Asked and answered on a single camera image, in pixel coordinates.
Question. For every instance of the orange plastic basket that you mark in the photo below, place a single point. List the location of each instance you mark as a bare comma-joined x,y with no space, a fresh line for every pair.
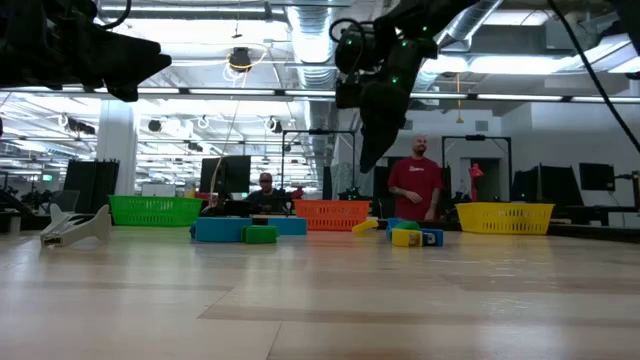
330,216

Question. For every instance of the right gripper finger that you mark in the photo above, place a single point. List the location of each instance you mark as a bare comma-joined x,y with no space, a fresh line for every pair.
382,125

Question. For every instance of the green plastic basket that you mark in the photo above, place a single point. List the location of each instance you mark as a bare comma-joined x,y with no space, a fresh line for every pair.
150,212

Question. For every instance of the long ceiling light bar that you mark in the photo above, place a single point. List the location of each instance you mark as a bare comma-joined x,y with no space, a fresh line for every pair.
250,92

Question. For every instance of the yellow plastic basket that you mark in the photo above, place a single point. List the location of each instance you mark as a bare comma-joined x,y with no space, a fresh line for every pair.
505,218

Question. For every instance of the black ceiling camera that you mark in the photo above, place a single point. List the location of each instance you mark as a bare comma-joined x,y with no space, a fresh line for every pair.
240,60

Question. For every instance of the white pillar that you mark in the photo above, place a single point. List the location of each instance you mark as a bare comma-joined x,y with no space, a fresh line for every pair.
117,160

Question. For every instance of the silver ceiling duct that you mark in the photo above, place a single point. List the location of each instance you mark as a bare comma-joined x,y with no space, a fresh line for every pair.
312,40
475,17

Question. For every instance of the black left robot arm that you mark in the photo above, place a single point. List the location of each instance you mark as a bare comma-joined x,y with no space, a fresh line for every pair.
12,45

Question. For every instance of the pale grey staple remover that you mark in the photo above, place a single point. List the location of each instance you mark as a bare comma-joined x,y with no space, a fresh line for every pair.
95,225

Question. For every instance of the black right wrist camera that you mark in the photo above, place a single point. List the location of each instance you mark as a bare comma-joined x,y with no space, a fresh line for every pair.
355,47

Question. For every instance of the black wall monitor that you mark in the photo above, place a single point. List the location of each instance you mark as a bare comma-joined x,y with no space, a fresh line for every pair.
597,177

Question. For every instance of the green mini stapler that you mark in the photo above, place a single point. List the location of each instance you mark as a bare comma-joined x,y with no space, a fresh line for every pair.
407,226
260,235

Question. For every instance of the black background monitor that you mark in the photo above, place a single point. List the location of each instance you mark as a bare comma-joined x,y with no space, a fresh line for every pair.
230,175

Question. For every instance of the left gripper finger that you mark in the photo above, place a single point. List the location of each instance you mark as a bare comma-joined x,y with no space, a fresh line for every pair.
124,94
135,62

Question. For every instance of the yellow mini stapler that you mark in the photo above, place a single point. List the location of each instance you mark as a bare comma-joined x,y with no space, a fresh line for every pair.
402,238
364,226

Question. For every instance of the black partition screens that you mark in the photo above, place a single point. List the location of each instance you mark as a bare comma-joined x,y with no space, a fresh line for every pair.
550,187
379,192

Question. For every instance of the black partition panel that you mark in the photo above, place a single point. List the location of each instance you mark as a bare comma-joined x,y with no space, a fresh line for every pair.
92,185

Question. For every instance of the blue mini stapler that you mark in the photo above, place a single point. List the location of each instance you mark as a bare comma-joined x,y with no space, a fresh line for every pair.
436,237
391,227

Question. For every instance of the black gantry frame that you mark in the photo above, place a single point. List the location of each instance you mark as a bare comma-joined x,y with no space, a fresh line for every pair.
320,132
475,137

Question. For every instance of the grey mesh chair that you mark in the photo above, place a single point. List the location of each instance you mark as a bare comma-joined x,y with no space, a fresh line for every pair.
65,200

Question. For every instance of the red background object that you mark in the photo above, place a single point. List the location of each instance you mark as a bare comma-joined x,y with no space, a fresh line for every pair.
475,172

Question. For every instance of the person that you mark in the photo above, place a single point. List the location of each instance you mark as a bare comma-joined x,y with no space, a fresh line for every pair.
415,180
266,197

